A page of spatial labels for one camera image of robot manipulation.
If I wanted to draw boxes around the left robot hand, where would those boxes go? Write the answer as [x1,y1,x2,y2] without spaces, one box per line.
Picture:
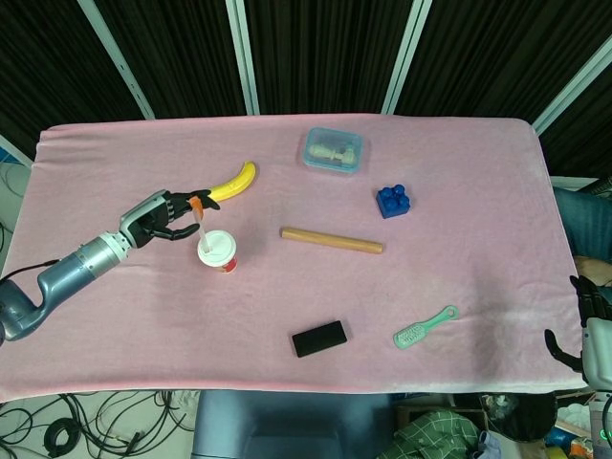
[118,188,222,250]

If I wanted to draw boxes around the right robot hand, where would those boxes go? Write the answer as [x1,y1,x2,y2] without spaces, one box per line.
[544,274,612,383]

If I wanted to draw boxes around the clear plastic straw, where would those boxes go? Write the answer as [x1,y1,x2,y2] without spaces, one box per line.
[193,208,212,253]

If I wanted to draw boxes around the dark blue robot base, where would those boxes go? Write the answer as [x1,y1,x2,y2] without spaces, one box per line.
[193,389,398,459]

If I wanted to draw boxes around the white and red cup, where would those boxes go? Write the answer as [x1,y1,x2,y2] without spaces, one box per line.
[196,229,239,275]

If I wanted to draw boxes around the blue plastic box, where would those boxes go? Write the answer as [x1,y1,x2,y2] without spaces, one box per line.
[300,125,373,178]

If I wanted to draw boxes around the yellow banana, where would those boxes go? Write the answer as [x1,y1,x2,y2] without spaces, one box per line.
[208,161,257,203]

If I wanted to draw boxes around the black bag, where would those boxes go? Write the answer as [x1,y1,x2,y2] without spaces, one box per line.
[480,392,558,444]

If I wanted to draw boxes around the seated person in jeans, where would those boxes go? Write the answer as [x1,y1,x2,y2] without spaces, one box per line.
[552,179,612,288]

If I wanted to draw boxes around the pink tablecloth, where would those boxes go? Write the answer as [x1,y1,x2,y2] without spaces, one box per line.
[0,113,587,405]

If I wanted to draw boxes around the green cleaning brush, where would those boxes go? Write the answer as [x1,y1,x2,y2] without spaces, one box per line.
[393,305,460,350]

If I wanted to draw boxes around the wooden rolling pin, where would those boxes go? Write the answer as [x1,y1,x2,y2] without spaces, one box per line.
[279,227,384,256]

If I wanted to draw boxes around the green plaid cloth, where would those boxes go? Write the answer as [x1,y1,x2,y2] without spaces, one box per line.
[389,410,482,459]

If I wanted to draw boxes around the black rectangular block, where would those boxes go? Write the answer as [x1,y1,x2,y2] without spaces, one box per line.
[291,319,349,359]

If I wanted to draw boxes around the black curtain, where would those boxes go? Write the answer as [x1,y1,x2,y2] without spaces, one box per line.
[0,0,612,181]

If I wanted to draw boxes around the blue toy building brick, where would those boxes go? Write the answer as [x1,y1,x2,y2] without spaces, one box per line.
[375,183,412,220]

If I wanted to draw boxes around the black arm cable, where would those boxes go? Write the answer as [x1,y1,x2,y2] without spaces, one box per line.
[0,259,63,284]

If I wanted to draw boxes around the white frame post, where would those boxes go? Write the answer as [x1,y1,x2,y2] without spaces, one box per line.
[532,33,612,136]
[225,0,261,116]
[381,0,434,116]
[77,0,157,120]

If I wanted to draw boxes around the black floor cables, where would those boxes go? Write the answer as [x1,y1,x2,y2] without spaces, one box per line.
[0,389,200,459]

